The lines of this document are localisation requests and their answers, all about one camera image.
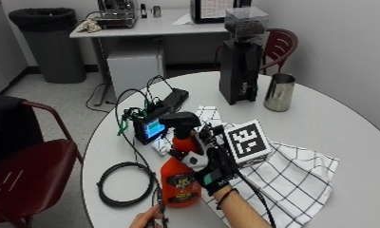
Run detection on orange spray bottle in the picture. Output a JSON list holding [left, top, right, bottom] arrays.
[[158, 111, 210, 209]]

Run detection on long black cable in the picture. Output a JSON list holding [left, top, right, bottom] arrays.
[[114, 88, 170, 228]]

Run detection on white marker cube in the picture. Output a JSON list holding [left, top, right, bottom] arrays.
[[223, 119, 272, 166]]

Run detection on small black screen device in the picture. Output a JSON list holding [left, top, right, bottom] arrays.
[[132, 105, 172, 146]]

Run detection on flat black box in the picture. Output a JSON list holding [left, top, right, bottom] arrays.
[[162, 87, 191, 112]]

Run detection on black wristband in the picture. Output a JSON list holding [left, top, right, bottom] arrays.
[[215, 187, 242, 211]]

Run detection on steel milk pitcher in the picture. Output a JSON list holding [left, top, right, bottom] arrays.
[[263, 72, 298, 113]]

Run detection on black coffee grinder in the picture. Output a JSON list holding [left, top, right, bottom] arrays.
[[218, 7, 271, 106]]

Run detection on white checked cloth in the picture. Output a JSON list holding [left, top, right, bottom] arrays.
[[151, 105, 341, 228]]

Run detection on white cabinet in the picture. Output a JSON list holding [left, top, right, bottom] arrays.
[[106, 47, 167, 100]]

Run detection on dark red armchair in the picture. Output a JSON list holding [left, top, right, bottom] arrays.
[[0, 94, 86, 228]]

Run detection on dark red slatted chair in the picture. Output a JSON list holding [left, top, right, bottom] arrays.
[[215, 28, 300, 76]]

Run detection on white rectangular table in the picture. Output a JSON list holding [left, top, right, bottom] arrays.
[[69, 8, 231, 107]]

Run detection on white paper sheet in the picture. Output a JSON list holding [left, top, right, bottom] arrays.
[[171, 12, 196, 27]]

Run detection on black framed board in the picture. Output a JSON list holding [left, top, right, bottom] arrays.
[[190, 0, 239, 25]]

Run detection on small steel cup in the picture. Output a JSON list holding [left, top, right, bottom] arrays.
[[151, 5, 164, 19]]

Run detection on black jacket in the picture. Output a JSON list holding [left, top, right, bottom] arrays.
[[0, 94, 45, 164]]

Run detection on steel espresso machine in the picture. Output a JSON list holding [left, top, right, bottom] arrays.
[[95, 0, 140, 29]]

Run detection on crumpled beige rag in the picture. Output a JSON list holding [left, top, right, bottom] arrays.
[[74, 17, 103, 34]]

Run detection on grey trash bin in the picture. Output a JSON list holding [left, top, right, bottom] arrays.
[[9, 7, 89, 85]]

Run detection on coiled black cable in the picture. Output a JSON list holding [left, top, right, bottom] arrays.
[[95, 161, 159, 209]]

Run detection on green cable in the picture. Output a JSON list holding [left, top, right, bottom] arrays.
[[116, 106, 146, 138]]

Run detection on black glove cable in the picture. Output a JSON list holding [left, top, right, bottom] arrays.
[[235, 170, 279, 228]]

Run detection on black floor cable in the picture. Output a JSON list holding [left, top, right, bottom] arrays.
[[85, 82, 118, 114]]

